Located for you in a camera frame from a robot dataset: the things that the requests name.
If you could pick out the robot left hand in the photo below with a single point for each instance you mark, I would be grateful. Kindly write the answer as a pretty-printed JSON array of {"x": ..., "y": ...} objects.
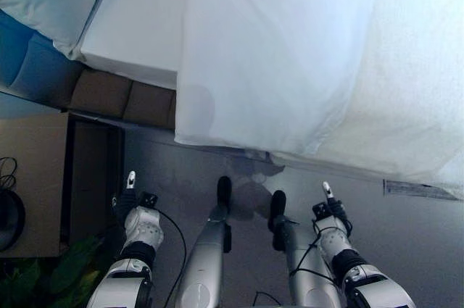
[{"x": 127, "y": 201}]

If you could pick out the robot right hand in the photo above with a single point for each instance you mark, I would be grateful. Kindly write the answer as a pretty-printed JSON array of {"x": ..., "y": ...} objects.
[{"x": 336, "y": 206}]

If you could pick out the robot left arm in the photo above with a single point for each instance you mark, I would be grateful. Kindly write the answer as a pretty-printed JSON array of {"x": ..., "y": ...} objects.
[{"x": 143, "y": 228}]

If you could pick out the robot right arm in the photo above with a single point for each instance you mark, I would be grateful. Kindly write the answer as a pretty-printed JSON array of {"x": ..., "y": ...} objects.
[{"x": 340, "y": 246}]

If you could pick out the brown padded bed base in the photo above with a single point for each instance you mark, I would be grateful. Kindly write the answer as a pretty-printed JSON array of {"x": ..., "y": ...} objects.
[{"x": 116, "y": 98}]

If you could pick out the robot right leg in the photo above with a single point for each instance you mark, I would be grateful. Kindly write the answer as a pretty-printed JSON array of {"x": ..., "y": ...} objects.
[{"x": 301, "y": 268}]

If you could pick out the robot leg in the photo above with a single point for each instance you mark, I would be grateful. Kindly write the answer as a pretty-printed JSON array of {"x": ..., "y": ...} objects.
[
  {"x": 206, "y": 261},
  {"x": 301, "y": 268}
]

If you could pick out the green leafy plant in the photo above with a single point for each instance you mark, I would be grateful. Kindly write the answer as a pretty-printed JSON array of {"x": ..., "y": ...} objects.
[{"x": 69, "y": 271}]

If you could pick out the beige nightstand with dark side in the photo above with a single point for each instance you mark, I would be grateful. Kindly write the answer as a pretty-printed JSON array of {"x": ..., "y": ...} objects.
[{"x": 36, "y": 163}]

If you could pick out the robot left leg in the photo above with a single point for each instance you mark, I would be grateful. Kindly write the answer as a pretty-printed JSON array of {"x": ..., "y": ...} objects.
[{"x": 206, "y": 261}]

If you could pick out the black round lamp base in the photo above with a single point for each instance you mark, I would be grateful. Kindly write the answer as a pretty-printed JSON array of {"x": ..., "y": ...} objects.
[{"x": 11, "y": 221}]

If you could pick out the white duvet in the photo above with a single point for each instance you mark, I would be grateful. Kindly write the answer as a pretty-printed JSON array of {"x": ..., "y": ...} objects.
[{"x": 297, "y": 54}]

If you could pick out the blue padded headboard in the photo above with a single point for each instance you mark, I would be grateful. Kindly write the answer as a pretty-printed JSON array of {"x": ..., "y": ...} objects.
[{"x": 32, "y": 61}]

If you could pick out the white mattress with sheet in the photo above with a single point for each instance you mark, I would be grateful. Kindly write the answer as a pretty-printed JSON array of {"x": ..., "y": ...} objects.
[{"x": 141, "y": 21}]

